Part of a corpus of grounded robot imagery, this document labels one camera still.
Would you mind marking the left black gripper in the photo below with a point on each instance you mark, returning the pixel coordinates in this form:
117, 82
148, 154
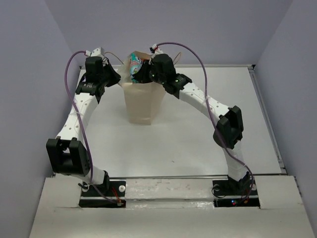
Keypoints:
115, 77

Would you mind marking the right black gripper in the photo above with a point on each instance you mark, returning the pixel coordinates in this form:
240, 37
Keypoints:
142, 75

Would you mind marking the teal Fox's candy bag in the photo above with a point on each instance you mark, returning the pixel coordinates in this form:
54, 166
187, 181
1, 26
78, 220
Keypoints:
135, 66

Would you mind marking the cream paper bag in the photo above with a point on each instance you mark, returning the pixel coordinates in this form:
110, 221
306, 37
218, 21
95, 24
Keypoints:
143, 100

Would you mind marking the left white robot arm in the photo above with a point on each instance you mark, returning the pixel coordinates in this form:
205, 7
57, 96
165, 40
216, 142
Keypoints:
69, 152

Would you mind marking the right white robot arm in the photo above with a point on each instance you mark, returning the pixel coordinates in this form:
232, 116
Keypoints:
227, 120

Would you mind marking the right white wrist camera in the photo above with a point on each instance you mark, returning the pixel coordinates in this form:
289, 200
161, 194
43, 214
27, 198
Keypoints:
155, 50

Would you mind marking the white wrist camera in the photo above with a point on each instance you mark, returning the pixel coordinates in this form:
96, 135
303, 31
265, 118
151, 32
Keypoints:
98, 52
155, 50

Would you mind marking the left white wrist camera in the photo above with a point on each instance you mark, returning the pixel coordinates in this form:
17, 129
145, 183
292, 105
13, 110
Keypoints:
98, 52

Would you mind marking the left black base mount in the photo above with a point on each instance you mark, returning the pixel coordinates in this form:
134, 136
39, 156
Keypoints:
114, 197

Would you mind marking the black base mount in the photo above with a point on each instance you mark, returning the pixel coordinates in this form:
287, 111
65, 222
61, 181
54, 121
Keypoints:
225, 197
114, 197

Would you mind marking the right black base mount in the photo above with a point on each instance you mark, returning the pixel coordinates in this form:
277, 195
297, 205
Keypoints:
225, 197

